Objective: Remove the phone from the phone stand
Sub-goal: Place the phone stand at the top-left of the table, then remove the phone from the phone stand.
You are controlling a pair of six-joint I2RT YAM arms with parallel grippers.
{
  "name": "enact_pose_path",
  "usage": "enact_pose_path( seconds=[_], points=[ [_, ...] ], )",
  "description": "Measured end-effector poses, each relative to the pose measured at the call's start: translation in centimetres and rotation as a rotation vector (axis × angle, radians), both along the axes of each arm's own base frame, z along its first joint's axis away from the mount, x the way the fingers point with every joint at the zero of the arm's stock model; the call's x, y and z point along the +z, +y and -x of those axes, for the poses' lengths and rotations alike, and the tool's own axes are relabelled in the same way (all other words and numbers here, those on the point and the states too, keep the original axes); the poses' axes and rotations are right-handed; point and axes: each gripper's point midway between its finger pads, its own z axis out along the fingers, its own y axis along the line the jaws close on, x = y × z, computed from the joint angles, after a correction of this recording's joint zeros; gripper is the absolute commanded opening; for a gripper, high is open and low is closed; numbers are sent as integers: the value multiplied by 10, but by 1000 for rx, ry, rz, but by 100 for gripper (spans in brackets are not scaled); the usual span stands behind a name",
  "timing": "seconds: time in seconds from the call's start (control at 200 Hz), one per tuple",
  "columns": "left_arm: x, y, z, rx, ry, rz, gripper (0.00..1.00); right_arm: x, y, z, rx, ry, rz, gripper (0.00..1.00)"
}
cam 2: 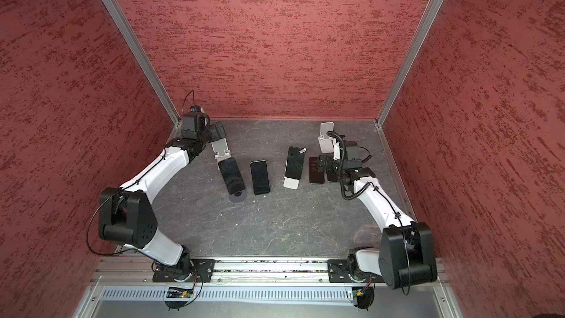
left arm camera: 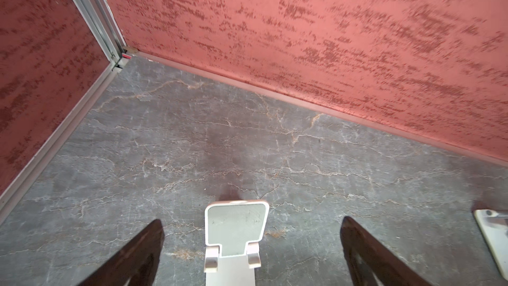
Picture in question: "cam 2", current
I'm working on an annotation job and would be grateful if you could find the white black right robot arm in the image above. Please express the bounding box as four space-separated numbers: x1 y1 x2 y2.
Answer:
318 132 438 294

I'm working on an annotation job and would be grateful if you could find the aluminium corner post right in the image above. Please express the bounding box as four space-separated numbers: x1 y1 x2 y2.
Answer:
376 0 444 129

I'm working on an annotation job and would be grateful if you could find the aluminium corner post left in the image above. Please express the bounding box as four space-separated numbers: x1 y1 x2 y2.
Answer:
102 0 180 127

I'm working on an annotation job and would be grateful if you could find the black phone with sticker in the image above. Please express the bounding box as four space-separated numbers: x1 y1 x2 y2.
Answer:
285 147 306 180

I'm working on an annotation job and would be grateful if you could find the black phone table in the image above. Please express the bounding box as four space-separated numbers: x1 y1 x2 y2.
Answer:
218 158 246 197

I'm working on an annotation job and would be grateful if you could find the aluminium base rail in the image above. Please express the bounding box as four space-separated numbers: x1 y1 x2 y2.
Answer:
92 257 449 286

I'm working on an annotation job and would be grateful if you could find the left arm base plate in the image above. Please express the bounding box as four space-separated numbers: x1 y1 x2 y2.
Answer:
152 259 216 284

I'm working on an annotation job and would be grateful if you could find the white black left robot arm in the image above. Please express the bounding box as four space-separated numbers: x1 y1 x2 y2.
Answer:
95 112 226 282

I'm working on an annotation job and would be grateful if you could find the small circuit board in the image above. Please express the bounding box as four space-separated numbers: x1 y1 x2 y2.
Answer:
350 288 375 302
166 287 194 300

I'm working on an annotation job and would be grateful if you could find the right small circuit board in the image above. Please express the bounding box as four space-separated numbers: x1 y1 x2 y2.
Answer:
350 288 375 302

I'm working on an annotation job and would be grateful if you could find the white slotted cable duct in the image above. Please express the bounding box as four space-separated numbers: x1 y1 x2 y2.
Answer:
100 286 353 306

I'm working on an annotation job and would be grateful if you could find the aluminium corner post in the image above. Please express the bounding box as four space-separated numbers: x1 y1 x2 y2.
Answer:
376 0 444 129
102 0 180 127

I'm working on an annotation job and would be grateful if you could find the white stand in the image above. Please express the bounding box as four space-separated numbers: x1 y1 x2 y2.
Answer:
318 122 335 154
283 178 300 190
210 138 231 163

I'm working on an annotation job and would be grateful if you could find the purple edged dark phone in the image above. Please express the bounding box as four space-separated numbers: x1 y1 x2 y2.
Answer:
308 157 325 184

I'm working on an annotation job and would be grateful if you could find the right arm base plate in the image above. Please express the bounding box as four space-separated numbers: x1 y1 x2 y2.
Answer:
327 259 384 285

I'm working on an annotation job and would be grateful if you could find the left small circuit board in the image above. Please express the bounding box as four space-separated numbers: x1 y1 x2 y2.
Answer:
166 287 194 300

